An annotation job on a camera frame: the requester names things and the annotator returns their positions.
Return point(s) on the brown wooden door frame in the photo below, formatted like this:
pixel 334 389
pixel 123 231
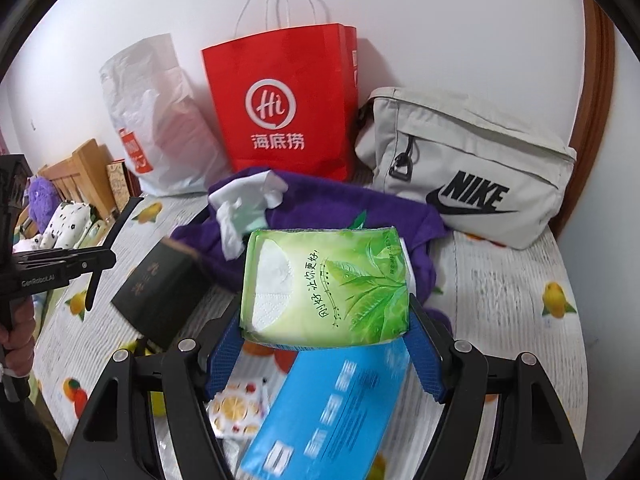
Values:
pixel 595 85

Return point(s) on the purple fabric storage basket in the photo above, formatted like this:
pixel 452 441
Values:
pixel 325 210

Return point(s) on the dark green tin box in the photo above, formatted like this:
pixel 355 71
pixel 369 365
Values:
pixel 160 295

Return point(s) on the green tissue pack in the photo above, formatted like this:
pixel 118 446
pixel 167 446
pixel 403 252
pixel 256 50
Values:
pixel 325 285

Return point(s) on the blue tissue pack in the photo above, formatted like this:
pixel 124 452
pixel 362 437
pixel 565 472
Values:
pixel 325 420

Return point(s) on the light green cloth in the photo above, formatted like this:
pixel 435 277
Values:
pixel 92 232

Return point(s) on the purple plush toy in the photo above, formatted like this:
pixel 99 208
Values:
pixel 40 200

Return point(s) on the fruit print tablecloth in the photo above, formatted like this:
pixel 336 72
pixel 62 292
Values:
pixel 500 310

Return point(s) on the white plastic shopping bag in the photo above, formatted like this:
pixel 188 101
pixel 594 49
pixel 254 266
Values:
pixel 150 110

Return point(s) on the person's left hand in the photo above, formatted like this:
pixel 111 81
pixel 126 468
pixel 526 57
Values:
pixel 22 340

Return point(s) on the wooden bed headboard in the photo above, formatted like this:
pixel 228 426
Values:
pixel 85 165

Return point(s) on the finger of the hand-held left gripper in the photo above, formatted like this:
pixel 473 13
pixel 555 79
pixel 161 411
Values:
pixel 125 217
pixel 95 262

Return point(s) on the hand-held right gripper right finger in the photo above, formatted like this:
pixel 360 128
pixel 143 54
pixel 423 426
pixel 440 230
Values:
pixel 425 360

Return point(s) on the brown patterned book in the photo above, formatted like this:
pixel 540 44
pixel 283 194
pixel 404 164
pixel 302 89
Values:
pixel 120 185

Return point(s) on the white floral pillow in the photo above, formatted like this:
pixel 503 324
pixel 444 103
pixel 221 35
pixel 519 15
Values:
pixel 65 222

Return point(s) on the fruit print small packet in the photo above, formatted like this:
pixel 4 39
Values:
pixel 235 407

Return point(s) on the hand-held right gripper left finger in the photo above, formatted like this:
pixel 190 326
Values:
pixel 222 360

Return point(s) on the grey waist bag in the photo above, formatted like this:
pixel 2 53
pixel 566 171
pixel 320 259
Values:
pixel 475 145

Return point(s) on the red paper shopping bag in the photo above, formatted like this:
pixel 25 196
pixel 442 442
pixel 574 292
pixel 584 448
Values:
pixel 280 70

